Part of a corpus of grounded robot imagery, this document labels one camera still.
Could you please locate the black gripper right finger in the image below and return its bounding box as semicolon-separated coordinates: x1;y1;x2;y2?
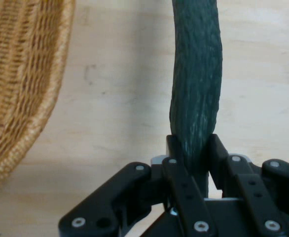
207;134;289;237

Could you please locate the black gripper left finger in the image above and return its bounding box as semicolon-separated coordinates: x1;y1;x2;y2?
58;134;218;237

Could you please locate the long dark green cucumber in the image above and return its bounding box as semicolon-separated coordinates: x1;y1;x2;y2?
168;0;223;181

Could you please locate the bamboo cutting board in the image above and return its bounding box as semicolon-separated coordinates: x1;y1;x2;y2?
0;0;289;237

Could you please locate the woven wicker basket with handles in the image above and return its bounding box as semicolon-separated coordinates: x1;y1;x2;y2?
0;0;76;195

